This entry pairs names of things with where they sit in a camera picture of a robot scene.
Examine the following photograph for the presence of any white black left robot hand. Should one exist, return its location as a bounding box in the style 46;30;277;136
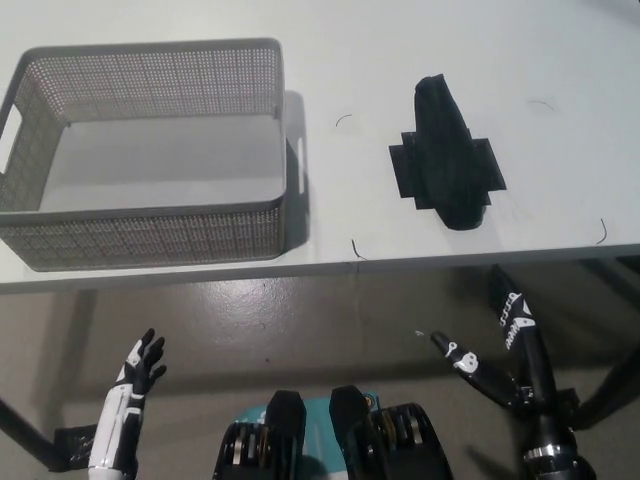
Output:
88;327;169;473

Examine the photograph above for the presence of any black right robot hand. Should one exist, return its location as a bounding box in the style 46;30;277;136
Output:
430;263;577;454

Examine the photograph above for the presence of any black cloth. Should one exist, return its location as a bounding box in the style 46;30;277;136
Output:
412;72;489;232

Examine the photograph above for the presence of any black teal robot torso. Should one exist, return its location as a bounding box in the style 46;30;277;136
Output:
212;383;454;480

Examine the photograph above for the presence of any grey perforated plastic basket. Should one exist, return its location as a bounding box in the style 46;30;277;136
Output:
0;36;307;274

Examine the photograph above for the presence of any black tape cross marker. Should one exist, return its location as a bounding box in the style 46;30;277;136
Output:
388;131;508;211

